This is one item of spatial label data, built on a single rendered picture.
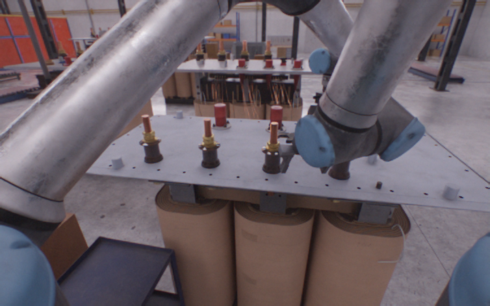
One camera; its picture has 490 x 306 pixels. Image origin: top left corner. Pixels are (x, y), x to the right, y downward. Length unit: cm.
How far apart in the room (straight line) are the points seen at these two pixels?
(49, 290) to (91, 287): 114
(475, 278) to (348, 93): 23
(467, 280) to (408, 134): 28
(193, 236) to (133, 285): 34
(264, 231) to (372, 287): 62
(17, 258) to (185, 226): 112
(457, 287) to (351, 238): 100
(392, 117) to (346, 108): 14
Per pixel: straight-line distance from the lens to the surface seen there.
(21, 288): 26
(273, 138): 97
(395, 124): 50
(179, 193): 127
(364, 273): 145
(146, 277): 135
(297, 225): 122
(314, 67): 101
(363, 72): 35
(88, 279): 145
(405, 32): 34
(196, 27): 47
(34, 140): 39
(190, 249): 147
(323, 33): 66
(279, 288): 156
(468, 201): 115
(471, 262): 28
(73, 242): 187
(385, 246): 133
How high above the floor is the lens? 190
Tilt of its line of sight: 27 degrees down
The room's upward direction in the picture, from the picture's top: straight up
